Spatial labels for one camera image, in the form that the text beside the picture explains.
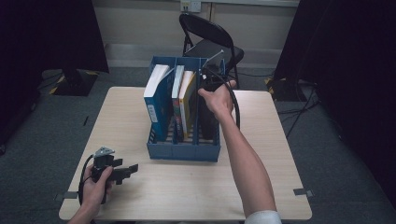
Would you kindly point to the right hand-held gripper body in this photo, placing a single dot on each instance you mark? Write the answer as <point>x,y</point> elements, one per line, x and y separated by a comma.
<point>213,79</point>

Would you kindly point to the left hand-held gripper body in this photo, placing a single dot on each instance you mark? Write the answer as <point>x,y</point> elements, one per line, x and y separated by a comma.
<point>101,163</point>

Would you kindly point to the yellow book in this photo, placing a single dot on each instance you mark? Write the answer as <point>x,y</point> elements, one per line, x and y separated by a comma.
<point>188,102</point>

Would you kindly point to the red book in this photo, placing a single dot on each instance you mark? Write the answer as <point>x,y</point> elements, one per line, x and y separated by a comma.
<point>177,93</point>

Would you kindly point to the black book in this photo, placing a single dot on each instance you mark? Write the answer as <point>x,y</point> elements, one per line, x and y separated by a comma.
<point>208,124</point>

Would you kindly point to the blue book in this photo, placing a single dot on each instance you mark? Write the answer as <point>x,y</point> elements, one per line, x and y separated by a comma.
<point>158,105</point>

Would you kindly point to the blue plastic file rack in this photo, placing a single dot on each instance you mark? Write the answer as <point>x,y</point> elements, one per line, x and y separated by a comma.
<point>183,152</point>

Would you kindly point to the person's right hand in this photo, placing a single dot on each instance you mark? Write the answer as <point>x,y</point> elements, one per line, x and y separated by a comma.
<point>221,101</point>

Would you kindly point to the person's left hand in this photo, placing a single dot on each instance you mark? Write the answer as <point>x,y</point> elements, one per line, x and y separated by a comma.
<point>93,194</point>

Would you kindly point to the black folding chair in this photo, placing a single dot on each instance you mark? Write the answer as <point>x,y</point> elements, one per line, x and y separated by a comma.
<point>214,34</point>

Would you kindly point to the small black floor scrap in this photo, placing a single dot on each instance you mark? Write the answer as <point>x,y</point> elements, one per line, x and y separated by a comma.
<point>85,120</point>

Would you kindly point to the grey tape strip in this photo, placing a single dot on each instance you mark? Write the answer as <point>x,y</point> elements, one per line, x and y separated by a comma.
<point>303,192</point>
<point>67,196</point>

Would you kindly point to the black stand base yellow tape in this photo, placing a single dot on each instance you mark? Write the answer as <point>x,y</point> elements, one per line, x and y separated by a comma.
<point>285,88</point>
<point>74,82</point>

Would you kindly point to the white sleeve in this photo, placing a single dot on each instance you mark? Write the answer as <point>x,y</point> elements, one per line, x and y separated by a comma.
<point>263,217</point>

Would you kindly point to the white wall socket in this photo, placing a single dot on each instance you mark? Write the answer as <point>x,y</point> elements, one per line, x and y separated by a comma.
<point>190,5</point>

